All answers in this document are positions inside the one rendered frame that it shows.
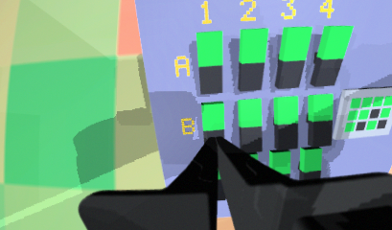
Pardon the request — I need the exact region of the light blue switch panel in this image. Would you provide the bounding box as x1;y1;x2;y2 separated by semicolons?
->
134;0;392;187

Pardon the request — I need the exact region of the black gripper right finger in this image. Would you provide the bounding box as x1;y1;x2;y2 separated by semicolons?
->
216;137;392;230

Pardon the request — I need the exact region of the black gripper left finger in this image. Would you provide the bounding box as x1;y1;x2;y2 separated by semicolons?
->
78;137;219;230

